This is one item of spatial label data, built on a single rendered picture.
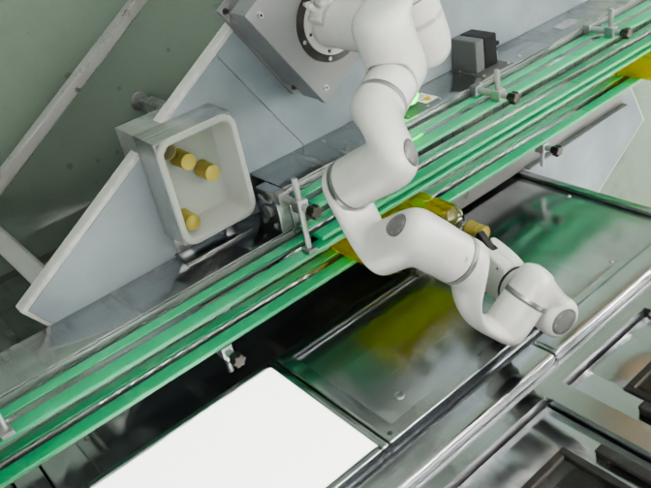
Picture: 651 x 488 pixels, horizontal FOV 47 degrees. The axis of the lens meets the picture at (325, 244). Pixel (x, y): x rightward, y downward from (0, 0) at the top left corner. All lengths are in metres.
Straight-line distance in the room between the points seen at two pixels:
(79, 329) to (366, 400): 0.54
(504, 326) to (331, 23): 0.63
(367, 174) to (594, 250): 0.83
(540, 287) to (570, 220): 0.66
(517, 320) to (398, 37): 0.49
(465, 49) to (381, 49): 0.78
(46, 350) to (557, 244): 1.13
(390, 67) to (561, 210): 0.87
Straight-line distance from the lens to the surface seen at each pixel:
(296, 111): 1.66
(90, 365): 1.40
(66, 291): 1.50
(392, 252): 1.11
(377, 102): 1.10
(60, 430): 1.42
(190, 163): 1.46
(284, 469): 1.31
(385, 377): 1.43
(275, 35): 1.47
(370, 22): 1.17
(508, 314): 1.26
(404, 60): 1.18
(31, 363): 1.43
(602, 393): 1.45
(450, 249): 1.12
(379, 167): 1.07
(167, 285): 1.50
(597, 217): 1.91
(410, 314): 1.57
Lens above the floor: 2.03
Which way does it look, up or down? 45 degrees down
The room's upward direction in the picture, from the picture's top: 116 degrees clockwise
